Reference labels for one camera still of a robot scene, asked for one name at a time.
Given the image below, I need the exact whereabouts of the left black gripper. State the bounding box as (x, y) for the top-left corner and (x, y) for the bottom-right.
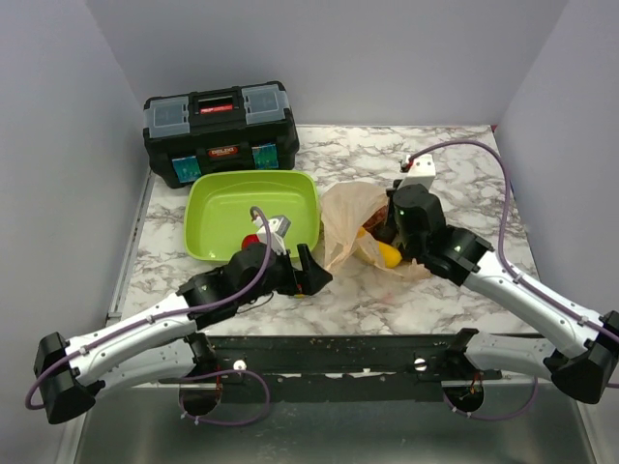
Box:
(238, 245), (332, 307)

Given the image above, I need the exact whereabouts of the yellow fake mango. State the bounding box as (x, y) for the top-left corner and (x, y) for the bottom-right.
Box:
(356, 227), (402, 269)

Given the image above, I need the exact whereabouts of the translucent orange plastic bag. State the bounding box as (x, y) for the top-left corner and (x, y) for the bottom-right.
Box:
(320, 181), (430, 281)

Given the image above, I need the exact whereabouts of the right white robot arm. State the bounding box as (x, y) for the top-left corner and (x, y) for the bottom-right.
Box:
(387, 185), (618, 404)

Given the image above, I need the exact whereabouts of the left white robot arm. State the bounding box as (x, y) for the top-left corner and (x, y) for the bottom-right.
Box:
(29, 243), (333, 424)

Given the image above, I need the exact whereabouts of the red fake pomegranate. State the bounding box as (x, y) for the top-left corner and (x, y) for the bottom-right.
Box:
(241, 234), (260, 249)

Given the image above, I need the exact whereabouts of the green plastic basin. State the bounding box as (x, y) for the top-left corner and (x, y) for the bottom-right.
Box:
(184, 170), (320, 262)

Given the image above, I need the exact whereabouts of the black plastic toolbox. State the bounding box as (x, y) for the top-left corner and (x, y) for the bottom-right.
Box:
(142, 80), (300, 189)

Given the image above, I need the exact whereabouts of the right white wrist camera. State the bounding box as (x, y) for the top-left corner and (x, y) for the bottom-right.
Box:
(399, 154), (436, 189)

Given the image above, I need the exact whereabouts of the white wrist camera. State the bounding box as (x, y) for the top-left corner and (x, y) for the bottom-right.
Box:
(252, 215), (291, 255)
(399, 154), (436, 189)

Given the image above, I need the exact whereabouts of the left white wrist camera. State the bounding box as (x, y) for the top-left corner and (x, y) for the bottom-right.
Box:
(252, 215), (291, 255)

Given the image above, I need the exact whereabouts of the black metal base rail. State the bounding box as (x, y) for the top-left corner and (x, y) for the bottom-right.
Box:
(178, 329), (505, 414)

